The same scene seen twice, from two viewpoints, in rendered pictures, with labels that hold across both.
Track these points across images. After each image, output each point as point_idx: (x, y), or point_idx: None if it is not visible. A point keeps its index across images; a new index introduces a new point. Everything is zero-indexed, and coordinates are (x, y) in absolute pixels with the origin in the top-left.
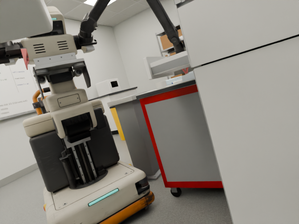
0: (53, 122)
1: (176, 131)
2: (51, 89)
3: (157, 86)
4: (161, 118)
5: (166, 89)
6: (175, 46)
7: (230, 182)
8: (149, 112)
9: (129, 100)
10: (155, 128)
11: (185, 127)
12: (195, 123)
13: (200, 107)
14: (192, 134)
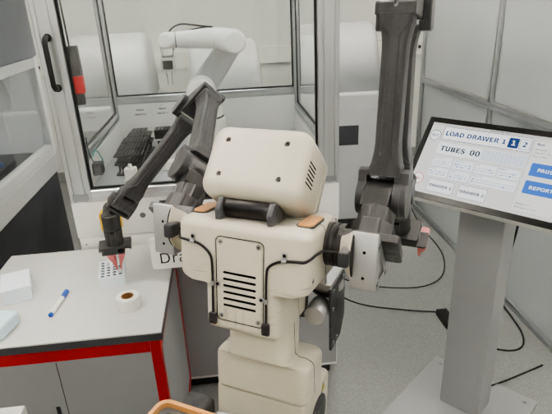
0: (317, 412)
1: (174, 363)
2: (298, 336)
3: (138, 305)
4: (168, 355)
5: (168, 293)
6: (118, 221)
7: None
8: (164, 355)
9: None
10: (169, 383)
11: (175, 347)
12: (176, 332)
13: (174, 305)
14: (177, 353)
